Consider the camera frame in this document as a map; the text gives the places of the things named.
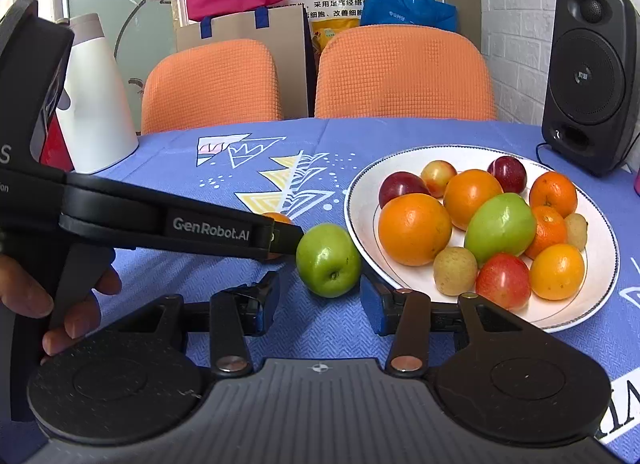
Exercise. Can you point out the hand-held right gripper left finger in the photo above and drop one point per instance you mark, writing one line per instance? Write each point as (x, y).
(265, 304)

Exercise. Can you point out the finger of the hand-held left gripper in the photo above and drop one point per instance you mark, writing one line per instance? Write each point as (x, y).
(285, 241)

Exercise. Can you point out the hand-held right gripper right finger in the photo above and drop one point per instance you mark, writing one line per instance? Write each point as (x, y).
(375, 309)

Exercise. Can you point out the small tangerine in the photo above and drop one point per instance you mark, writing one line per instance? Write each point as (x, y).
(277, 218)

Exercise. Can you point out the green apple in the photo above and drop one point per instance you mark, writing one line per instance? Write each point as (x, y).
(328, 260)
(500, 229)

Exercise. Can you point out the tan kiwi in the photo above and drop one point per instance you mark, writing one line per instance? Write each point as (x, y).
(576, 230)
(455, 270)

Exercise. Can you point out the large orange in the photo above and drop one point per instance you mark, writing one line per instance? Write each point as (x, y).
(472, 196)
(415, 229)

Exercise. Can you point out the dark red plum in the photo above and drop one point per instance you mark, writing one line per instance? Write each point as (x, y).
(402, 186)
(506, 173)

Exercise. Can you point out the red yellow nectarine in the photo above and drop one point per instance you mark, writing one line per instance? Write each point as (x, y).
(502, 280)
(437, 176)

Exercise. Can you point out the yellow-orange citrus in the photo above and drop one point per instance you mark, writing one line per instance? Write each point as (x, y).
(556, 271)

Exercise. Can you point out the white plate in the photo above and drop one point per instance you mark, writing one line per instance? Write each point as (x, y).
(600, 254)

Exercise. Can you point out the person's left hand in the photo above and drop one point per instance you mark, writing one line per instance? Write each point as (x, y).
(20, 294)

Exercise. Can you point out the blue printed tablecloth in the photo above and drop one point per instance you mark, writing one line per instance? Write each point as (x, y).
(165, 164)

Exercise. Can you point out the red thermos jug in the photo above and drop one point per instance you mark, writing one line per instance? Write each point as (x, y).
(57, 149)

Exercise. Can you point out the white thermos jug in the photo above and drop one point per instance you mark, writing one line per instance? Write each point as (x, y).
(95, 109)

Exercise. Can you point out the orange chair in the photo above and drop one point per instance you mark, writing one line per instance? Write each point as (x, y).
(405, 74)
(210, 89)

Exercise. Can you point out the brown paper bag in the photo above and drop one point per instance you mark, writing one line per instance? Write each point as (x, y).
(285, 54)

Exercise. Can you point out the yellow snack bag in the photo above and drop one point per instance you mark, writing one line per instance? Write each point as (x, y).
(330, 36)

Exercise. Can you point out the blue bag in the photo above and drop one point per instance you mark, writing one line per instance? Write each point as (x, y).
(407, 11)

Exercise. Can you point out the black speaker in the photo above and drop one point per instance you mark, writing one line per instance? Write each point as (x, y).
(590, 79)

